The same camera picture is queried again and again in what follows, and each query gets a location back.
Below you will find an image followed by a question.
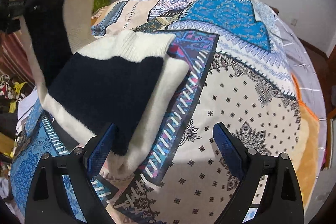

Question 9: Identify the black and white knit sweater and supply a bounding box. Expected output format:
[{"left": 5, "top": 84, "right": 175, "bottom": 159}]
[{"left": 19, "top": 0, "right": 189, "bottom": 178}]

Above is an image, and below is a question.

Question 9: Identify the colourful clothes pile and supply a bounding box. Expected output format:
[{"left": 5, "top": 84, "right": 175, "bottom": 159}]
[{"left": 1, "top": 75, "right": 27, "bottom": 156}]

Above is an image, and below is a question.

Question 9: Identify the orange blanket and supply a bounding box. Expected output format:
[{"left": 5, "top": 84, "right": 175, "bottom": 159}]
[{"left": 290, "top": 75, "right": 319, "bottom": 210}]

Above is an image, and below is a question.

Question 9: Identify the brown wooden door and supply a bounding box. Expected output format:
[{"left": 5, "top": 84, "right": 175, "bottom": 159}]
[{"left": 323, "top": 47, "right": 335, "bottom": 169}]

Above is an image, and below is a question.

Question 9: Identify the white paper pile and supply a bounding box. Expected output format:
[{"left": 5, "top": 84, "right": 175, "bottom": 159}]
[{"left": 15, "top": 87, "right": 38, "bottom": 133}]

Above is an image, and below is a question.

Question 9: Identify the blue patchwork bed sheet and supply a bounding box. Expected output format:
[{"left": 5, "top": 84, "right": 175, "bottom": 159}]
[{"left": 11, "top": 0, "right": 317, "bottom": 223}]

